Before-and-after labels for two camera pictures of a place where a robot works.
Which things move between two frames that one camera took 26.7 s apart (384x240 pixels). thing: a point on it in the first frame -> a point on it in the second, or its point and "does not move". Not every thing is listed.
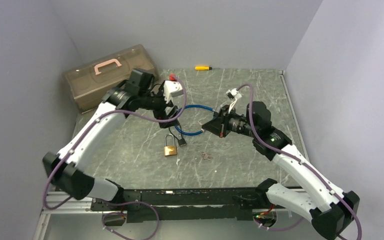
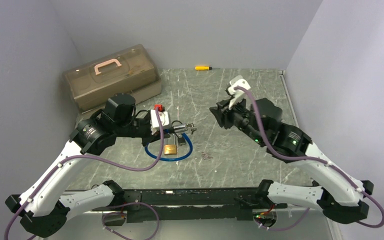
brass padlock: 170,150 does not move
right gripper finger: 215,126 -> 220,117
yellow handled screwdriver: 203,68 does not move
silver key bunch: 205,155 -> 191,125
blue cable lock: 192,105 -> 182,128
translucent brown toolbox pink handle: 88,84 does not move
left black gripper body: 159,106 -> 140,129
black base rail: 161,205 does not move
